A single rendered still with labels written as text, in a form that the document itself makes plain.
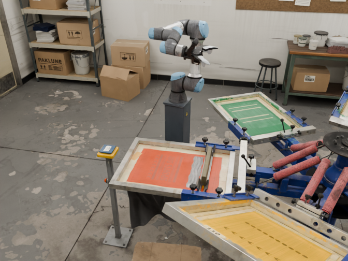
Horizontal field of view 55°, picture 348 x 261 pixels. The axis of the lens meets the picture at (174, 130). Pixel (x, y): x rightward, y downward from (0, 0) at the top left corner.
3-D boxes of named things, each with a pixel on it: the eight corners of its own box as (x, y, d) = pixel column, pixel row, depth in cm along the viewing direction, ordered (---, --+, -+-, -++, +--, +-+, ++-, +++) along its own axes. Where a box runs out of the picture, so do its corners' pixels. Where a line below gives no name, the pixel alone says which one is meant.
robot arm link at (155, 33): (178, 17, 256) (147, 24, 216) (191, 18, 252) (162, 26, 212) (177, 32, 261) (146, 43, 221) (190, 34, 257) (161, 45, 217)
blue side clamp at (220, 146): (194, 151, 259) (194, 144, 255) (196, 148, 263) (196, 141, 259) (234, 157, 254) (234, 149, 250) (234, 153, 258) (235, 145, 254)
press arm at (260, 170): (245, 176, 226) (246, 170, 223) (245, 171, 231) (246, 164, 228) (272, 179, 223) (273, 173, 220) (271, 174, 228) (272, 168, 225)
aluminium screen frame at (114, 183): (109, 188, 221) (108, 183, 219) (135, 141, 270) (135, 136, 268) (229, 205, 207) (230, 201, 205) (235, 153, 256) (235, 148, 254)
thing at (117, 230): (102, 244, 300) (88, 156, 251) (111, 226, 319) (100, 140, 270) (126, 248, 297) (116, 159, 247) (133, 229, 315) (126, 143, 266)
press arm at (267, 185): (150, 178, 244) (150, 172, 241) (153, 173, 249) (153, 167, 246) (332, 203, 222) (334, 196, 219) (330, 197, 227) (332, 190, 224)
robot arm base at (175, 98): (173, 94, 287) (173, 84, 282) (189, 97, 282) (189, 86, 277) (165, 101, 275) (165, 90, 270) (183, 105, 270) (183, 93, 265)
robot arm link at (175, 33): (166, 24, 217) (159, 37, 213) (182, 26, 212) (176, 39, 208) (169, 32, 223) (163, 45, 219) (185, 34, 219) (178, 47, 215)
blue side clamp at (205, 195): (180, 201, 212) (180, 192, 209) (182, 196, 216) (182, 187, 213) (229, 208, 207) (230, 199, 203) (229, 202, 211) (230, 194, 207)
